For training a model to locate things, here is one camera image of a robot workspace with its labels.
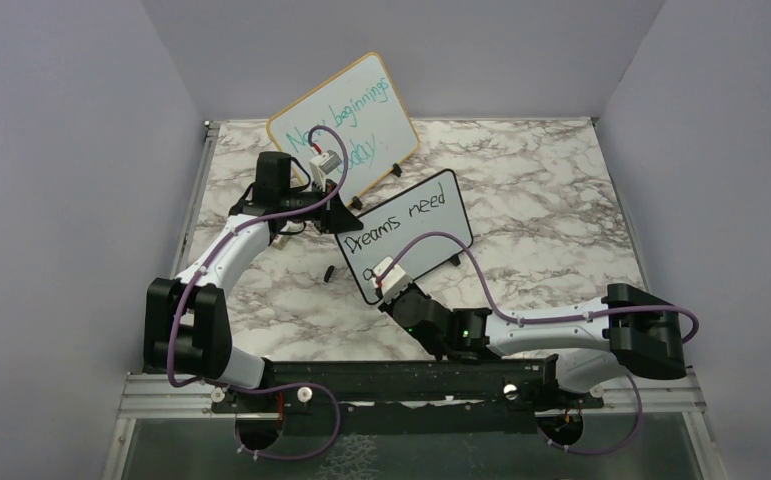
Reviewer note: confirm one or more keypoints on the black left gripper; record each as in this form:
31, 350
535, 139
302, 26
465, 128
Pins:
336, 218

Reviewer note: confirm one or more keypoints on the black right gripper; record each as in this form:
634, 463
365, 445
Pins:
390, 307

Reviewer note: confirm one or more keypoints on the black marker cap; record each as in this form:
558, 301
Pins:
328, 274

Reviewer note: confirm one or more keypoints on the black framed whiteboard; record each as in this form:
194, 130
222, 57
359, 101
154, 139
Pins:
434, 204

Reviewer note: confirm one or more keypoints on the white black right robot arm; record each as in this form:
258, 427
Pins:
626, 331

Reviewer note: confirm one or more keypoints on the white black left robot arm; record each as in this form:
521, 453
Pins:
186, 326

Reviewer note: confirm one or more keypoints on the yellow framed whiteboard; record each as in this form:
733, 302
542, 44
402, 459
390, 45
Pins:
362, 105

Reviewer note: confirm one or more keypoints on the black yellow-board stand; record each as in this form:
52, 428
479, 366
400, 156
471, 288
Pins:
395, 171

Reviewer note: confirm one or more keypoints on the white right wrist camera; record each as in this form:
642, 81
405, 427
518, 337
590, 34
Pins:
388, 279

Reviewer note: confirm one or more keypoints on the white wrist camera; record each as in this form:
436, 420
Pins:
388, 279
321, 166

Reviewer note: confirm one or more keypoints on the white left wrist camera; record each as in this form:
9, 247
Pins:
321, 166

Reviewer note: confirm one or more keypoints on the black aluminium front base frame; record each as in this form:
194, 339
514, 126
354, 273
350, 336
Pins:
405, 397

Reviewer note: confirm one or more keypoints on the aluminium side rail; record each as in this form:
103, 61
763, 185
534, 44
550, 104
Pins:
196, 194

